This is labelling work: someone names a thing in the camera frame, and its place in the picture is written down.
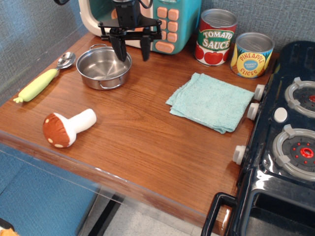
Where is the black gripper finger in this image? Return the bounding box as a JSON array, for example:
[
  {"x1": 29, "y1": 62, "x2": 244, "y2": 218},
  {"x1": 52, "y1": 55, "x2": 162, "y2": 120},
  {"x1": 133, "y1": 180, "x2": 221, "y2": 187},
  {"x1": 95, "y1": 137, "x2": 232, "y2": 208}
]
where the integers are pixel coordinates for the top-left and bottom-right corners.
[
  {"x1": 140, "y1": 34, "x2": 151, "y2": 61},
  {"x1": 109, "y1": 29, "x2": 127, "y2": 61}
]

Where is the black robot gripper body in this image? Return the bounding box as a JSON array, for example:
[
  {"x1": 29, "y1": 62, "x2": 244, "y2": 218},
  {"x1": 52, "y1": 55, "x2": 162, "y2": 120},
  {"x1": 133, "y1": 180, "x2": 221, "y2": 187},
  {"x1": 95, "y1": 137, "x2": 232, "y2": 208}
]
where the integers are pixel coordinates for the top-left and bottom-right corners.
[{"x1": 98, "y1": 0, "x2": 162, "y2": 41}]

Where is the stainless steel pot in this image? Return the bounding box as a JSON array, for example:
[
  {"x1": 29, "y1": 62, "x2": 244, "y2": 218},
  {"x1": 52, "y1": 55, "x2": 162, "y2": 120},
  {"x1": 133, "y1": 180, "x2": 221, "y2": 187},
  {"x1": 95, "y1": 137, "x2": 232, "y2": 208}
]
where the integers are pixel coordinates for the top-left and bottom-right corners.
[{"x1": 76, "y1": 44, "x2": 132, "y2": 90}]

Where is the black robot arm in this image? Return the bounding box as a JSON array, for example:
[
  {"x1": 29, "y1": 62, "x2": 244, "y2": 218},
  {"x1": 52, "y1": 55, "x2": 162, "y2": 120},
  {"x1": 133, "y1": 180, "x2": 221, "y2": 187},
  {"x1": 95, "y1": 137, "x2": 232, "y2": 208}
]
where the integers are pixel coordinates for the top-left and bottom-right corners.
[{"x1": 98, "y1": 0, "x2": 162, "y2": 61}]

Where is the teal toy microwave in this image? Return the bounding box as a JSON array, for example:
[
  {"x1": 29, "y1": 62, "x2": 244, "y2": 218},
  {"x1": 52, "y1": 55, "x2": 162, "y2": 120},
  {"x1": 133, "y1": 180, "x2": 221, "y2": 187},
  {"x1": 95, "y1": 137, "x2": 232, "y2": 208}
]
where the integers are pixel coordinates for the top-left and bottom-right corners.
[{"x1": 78, "y1": 0, "x2": 201, "y2": 55}]

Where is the tomato sauce can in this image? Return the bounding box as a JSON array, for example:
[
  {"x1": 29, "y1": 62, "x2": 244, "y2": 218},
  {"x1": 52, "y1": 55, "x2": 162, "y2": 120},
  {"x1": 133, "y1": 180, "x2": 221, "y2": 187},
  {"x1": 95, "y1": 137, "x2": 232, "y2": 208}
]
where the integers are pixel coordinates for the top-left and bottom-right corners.
[{"x1": 195, "y1": 8, "x2": 238, "y2": 66}]

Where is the teal folded cloth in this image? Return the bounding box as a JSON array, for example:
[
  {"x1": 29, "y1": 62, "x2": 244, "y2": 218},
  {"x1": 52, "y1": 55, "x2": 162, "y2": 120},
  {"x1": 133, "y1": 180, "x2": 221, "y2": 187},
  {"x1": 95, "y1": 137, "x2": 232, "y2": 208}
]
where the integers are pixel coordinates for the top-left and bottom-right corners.
[{"x1": 166, "y1": 73, "x2": 254, "y2": 134}]

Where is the pineapple slices can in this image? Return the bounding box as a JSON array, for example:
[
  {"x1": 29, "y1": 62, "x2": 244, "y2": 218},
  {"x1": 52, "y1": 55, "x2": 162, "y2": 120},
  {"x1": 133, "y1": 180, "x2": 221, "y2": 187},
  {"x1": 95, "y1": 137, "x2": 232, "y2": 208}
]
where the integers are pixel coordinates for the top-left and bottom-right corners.
[{"x1": 230, "y1": 32, "x2": 275, "y2": 78}]

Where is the plush brown mushroom toy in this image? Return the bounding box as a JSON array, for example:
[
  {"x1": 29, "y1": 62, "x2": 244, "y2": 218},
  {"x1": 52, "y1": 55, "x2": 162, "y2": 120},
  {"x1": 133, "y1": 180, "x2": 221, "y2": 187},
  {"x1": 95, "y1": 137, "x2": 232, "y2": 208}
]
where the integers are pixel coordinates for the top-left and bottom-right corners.
[{"x1": 42, "y1": 109, "x2": 96, "y2": 148}]

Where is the white stove knob rear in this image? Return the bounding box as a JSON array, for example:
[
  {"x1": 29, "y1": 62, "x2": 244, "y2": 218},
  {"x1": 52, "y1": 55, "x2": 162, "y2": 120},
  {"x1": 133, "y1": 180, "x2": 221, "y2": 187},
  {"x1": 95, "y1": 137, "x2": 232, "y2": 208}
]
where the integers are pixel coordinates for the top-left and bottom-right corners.
[{"x1": 253, "y1": 84, "x2": 265, "y2": 101}]

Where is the white stove knob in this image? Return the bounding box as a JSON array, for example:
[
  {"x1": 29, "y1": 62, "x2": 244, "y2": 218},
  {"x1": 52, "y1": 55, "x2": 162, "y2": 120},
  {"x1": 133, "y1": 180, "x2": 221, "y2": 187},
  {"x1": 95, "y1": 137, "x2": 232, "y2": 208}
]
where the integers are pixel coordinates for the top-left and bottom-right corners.
[
  {"x1": 247, "y1": 103, "x2": 259, "y2": 120},
  {"x1": 253, "y1": 84, "x2": 265, "y2": 101},
  {"x1": 232, "y1": 146, "x2": 246, "y2": 165}
]

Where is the white stove knob middle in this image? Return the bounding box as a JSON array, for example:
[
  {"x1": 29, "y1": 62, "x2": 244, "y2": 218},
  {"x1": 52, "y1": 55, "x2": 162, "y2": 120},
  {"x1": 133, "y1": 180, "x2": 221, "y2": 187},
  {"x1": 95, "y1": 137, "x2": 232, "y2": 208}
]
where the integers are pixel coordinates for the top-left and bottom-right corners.
[{"x1": 247, "y1": 103, "x2": 259, "y2": 120}]

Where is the white stove knob front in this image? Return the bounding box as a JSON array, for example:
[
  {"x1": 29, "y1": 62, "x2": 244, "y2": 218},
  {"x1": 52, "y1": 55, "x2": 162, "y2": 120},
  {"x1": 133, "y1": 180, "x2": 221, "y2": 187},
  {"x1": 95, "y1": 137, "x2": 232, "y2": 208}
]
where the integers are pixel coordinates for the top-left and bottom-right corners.
[{"x1": 232, "y1": 146, "x2": 246, "y2": 165}]

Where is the black toy stove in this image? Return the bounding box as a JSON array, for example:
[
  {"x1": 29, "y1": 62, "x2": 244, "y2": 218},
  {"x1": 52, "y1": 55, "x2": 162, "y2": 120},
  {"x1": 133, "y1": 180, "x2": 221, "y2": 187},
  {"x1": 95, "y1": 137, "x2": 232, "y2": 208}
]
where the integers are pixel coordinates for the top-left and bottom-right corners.
[{"x1": 202, "y1": 41, "x2": 315, "y2": 236}]

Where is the orange object bottom left corner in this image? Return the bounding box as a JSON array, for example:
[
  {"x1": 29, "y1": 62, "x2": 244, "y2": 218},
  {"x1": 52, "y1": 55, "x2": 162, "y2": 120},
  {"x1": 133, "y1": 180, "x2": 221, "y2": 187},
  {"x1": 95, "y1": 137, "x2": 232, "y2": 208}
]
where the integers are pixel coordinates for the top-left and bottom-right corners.
[{"x1": 0, "y1": 227, "x2": 19, "y2": 236}]

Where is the green handled metal spoon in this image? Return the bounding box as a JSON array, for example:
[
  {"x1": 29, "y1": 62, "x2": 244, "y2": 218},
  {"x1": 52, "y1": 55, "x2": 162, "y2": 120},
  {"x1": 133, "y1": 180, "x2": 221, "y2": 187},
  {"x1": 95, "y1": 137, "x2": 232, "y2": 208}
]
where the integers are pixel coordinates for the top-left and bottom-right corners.
[{"x1": 13, "y1": 52, "x2": 76, "y2": 103}]

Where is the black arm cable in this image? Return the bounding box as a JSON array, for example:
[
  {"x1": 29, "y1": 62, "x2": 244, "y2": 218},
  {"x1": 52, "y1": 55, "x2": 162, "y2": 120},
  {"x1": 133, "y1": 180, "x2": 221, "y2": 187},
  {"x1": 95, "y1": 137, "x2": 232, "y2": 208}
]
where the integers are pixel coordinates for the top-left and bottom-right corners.
[{"x1": 54, "y1": 0, "x2": 155, "y2": 9}]

